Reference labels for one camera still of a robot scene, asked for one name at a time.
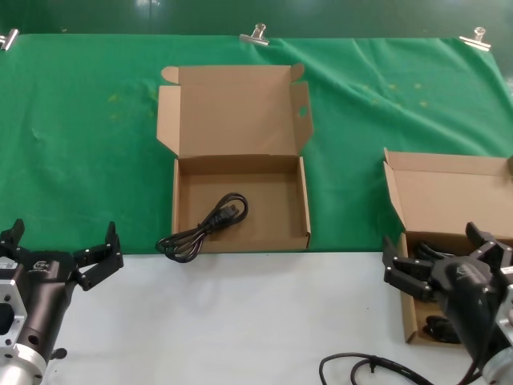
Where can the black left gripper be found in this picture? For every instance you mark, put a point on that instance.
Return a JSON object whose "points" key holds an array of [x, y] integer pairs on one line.
{"points": [[44, 297]]}

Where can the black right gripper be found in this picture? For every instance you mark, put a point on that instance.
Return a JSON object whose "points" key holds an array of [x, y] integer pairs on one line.
{"points": [[465, 297]]}

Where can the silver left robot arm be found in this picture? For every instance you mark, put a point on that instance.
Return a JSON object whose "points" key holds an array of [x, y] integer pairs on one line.
{"points": [[20, 367]]}

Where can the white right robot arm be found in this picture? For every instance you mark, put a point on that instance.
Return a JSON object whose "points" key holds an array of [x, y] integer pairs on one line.
{"points": [[503, 369]]}

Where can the open cardboard box with hole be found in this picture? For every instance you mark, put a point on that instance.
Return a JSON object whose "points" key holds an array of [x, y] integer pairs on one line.
{"points": [[236, 116]]}

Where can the green table cloth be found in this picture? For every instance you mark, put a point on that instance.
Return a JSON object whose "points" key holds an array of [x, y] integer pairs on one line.
{"points": [[80, 160]]}

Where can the silver binder clip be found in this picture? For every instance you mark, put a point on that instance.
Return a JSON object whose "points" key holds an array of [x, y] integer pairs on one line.
{"points": [[476, 41], [9, 40], [254, 38]]}

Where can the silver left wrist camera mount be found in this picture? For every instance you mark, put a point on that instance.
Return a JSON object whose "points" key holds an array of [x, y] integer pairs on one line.
{"points": [[8, 286]]}

